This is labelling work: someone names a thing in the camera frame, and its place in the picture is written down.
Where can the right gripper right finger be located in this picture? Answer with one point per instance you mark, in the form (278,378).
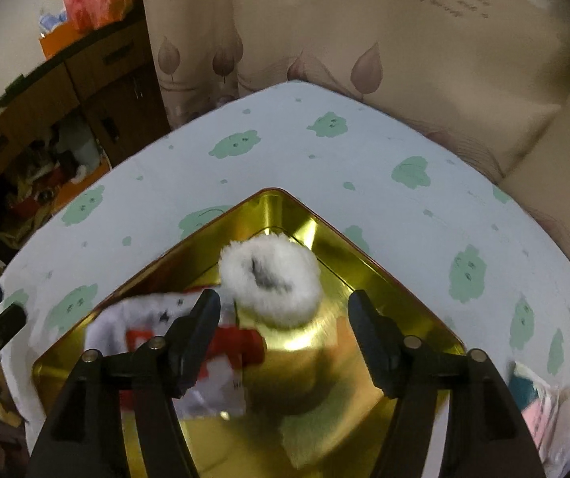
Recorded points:
(486,434)

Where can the dark wooden cabinet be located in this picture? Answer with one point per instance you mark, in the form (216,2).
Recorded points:
(107,80)

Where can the wet wipes pack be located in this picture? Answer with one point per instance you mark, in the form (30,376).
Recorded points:
(545,409)

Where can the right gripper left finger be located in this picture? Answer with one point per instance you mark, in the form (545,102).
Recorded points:
(185,343)

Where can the white fluffy sock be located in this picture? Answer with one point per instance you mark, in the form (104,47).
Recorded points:
(275,280)

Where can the cardboard box with clutter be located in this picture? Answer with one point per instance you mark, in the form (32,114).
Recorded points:
(46,177)

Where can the red gold toffee tin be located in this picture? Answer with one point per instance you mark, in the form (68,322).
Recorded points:
(311,408)

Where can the leaf pattern beige curtain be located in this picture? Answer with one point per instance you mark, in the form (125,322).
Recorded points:
(487,79)

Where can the cloud pattern tablecloth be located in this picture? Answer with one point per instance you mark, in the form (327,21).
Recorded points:
(475,254)

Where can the orange box on cabinet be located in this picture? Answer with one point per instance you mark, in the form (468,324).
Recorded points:
(59,39)

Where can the red white garment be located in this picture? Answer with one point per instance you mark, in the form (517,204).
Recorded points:
(219,391)

